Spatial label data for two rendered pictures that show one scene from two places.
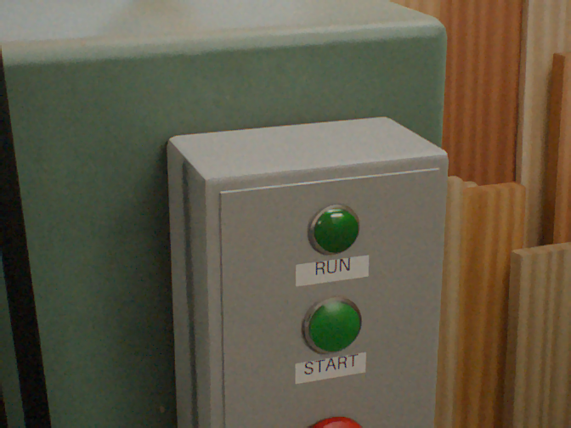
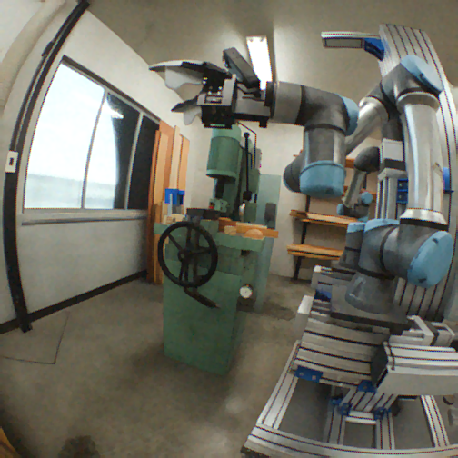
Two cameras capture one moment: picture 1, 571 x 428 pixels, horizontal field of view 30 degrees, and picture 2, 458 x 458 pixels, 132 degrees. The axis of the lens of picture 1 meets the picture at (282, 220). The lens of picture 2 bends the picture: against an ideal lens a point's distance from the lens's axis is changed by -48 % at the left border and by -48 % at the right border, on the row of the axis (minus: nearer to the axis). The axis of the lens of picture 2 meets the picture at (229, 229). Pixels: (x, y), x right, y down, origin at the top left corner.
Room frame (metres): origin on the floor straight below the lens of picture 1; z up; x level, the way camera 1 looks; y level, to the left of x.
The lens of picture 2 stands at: (-0.25, 1.22, 1.02)
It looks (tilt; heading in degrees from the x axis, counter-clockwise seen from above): 6 degrees down; 304
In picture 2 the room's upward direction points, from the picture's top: 7 degrees clockwise
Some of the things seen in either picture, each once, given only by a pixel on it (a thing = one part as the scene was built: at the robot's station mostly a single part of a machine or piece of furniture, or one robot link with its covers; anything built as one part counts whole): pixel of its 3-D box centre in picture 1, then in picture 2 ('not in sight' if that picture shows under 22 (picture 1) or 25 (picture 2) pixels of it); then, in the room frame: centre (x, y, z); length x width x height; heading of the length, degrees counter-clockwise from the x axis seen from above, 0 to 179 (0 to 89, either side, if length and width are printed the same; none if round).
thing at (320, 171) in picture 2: not in sight; (319, 165); (-0.19, 0.88, 1.11); 0.11 x 0.08 x 0.11; 121
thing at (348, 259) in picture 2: not in sight; (353, 256); (-0.32, 0.15, 0.87); 0.15 x 0.15 x 0.10
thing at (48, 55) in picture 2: not in sight; (16, 141); (1.32, 1.44, 1.35); 0.11 x 0.10 x 2.70; 110
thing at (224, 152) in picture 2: not in sight; (224, 152); (0.44, 0.34, 1.35); 0.18 x 0.18 x 0.31
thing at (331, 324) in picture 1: (334, 327); not in sight; (0.38, -0.02, 1.42); 0.02 x 0.01 x 0.02; 109
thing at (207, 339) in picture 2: not in sight; (212, 304); (0.48, 0.23, 0.36); 0.58 x 0.45 x 0.71; 109
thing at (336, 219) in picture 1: (336, 230); not in sight; (0.38, -0.02, 1.46); 0.02 x 0.01 x 0.02; 109
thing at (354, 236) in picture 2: not in sight; (358, 234); (-0.32, 0.15, 0.98); 0.13 x 0.12 x 0.14; 19
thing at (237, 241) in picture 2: not in sight; (205, 235); (0.41, 0.44, 0.87); 0.61 x 0.30 x 0.06; 19
